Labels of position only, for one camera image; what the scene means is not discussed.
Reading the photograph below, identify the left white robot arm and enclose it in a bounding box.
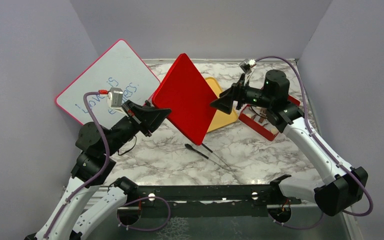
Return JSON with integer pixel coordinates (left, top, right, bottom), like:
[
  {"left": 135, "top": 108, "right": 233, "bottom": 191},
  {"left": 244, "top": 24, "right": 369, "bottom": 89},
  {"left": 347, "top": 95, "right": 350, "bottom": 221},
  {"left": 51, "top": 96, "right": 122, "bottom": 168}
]
[{"left": 25, "top": 100, "right": 171, "bottom": 240}]

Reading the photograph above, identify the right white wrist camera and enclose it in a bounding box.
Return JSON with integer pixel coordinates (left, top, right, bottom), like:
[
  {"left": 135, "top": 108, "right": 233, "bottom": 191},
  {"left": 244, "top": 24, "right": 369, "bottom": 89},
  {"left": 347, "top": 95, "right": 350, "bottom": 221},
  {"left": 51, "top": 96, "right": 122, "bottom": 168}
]
[{"left": 239, "top": 59, "right": 257, "bottom": 75}]

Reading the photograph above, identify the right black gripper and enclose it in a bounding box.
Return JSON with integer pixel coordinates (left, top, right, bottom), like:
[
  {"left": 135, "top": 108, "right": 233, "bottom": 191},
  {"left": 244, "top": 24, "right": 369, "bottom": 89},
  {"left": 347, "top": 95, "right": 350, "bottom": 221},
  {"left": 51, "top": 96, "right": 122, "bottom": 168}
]
[{"left": 209, "top": 74, "right": 273, "bottom": 115}]

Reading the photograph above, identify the red box lid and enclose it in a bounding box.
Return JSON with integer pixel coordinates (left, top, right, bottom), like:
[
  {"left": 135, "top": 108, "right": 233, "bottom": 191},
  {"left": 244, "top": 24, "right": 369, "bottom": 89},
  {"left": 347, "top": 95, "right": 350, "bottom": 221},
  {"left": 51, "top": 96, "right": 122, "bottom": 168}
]
[{"left": 151, "top": 53, "right": 217, "bottom": 146}]

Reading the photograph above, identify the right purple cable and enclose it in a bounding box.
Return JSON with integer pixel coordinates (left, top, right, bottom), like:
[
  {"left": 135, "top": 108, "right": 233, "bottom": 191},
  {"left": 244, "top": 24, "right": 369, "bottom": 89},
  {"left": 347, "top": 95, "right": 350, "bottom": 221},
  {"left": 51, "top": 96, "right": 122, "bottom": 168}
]
[{"left": 254, "top": 56, "right": 374, "bottom": 218}]

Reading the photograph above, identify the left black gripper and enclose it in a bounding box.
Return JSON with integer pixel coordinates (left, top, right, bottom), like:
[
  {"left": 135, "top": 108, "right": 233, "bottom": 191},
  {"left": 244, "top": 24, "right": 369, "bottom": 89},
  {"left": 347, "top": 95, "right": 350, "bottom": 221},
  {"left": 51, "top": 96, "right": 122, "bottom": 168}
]
[{"left": 104, "top": 99, "right": 173, "bottom": 156}]

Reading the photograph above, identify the white board with pink frame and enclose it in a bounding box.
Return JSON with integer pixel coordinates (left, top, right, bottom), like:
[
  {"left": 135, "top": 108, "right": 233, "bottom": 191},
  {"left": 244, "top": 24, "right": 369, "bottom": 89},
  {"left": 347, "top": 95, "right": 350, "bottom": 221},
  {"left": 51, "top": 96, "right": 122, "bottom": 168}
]
[{"left": 54, "top": 39, "right": 161, "bottom": 129}]

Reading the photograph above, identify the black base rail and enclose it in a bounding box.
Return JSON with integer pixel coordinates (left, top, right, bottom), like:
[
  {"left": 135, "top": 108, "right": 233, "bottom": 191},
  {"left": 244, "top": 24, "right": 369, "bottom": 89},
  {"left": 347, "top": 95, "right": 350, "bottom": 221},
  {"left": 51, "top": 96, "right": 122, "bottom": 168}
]
[{"left": 115, "top": 183, "right": 302, "bottom": 220}]

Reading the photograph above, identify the yellow plastic tray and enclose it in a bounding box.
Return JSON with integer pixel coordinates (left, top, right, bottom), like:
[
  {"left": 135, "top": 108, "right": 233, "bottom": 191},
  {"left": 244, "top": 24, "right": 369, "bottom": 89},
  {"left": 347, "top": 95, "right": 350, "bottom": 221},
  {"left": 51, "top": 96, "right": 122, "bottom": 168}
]
[{"left": 205, "top": 77, "right": 239, "bottom": 133}]

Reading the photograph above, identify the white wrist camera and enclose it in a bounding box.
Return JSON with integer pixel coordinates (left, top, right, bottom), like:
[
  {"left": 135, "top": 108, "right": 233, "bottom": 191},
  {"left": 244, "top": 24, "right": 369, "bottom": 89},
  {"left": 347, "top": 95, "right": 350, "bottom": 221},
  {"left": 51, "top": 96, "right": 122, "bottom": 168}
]
[
  {"left": 106, "top": 87, "right": 124, "bottom": 109},
  {"left": 239, "top": 59, "right": 257, "bottom": 75}
]

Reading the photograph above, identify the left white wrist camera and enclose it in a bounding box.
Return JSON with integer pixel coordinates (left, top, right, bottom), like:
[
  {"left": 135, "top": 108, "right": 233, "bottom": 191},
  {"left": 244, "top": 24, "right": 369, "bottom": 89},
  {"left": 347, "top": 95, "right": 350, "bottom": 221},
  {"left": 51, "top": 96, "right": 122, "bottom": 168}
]
[{"left": 106, "top": 87, "right": 124, "bottom": 109}]

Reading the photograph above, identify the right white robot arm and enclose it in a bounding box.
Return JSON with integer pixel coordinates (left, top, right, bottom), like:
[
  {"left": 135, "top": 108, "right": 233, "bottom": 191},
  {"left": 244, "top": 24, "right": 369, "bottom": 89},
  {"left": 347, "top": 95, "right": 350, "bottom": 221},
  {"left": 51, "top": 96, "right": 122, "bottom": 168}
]
[{"left": 210, "top": 69, "right": 369, "bottom": 217}]

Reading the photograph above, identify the red chocolate box with dividers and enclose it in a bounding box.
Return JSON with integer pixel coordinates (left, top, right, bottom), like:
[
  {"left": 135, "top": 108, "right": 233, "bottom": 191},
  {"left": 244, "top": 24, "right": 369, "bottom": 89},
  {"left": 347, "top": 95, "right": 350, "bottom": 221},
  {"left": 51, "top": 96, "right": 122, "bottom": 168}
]
[{"left": 238, "top": 94, "right": 302, "bottom": 142}]

